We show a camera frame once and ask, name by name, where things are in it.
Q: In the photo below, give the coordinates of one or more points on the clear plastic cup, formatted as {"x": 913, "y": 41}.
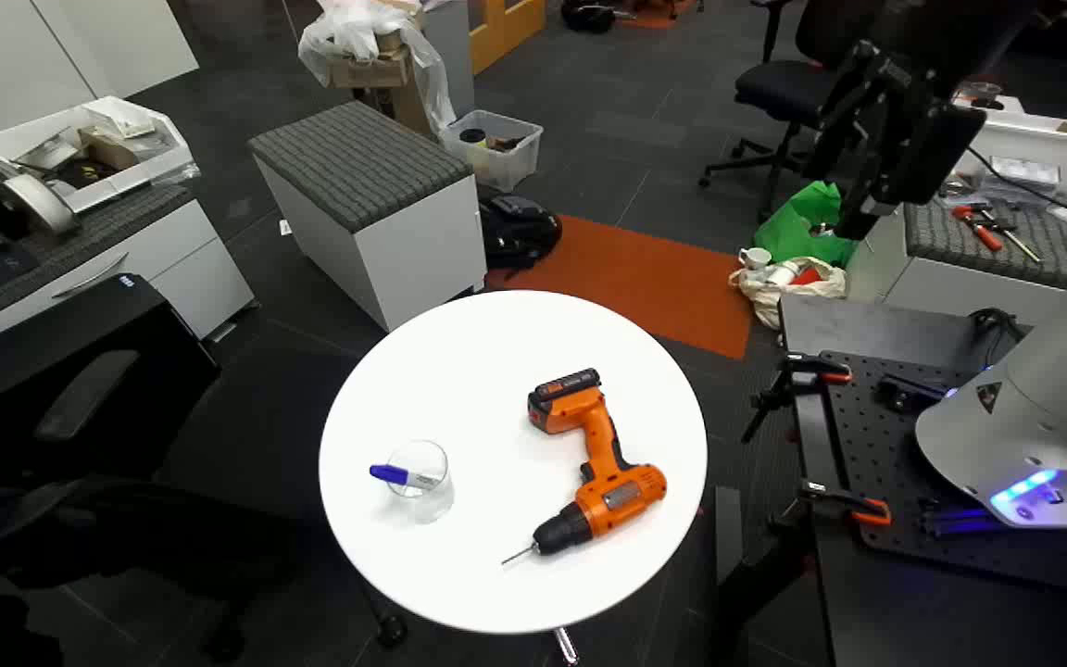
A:
{"x": 428, "y": 489}

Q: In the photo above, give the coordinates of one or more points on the white box with clutter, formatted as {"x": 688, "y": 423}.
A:
{"x": 98, "y": 149}

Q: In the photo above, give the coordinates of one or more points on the orange floor mat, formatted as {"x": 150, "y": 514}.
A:
{"x": 670, "y": 288}

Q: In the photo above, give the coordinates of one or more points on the green bag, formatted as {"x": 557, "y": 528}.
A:
{"x": 804, "y": 226}

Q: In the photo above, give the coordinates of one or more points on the blue capped grey marker pen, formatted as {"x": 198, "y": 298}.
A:
{"x": 387, "y": 471}

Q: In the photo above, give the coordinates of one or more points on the black backpack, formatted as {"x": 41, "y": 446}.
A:
{"x": 516, "y": 230}

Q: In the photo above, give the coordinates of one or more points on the white plastic bag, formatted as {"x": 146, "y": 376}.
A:
{"x": 381, "y": 46}

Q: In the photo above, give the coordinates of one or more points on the orange black cordless drill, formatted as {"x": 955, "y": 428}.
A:
{"x": 614, "y": 489}

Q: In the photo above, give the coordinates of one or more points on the black office chair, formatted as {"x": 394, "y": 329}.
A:
{"x": 129, "y": 446}

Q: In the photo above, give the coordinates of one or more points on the clear plastic storage bin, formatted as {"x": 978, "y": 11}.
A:
{"x": 500, "y": 149}

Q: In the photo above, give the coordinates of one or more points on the orange black clamp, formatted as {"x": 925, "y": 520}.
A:
{"x": 865, "y": 509}
{"x": 789, "y": 378}

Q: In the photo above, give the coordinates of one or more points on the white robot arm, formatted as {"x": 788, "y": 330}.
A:
{"x": 1002, "y": 438}

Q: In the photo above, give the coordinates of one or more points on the white cabinet with grey cushion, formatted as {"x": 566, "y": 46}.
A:
{"x": 381, "y": 209}

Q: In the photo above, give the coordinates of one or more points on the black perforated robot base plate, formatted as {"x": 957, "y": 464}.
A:
{"x": 928, "y": 515}

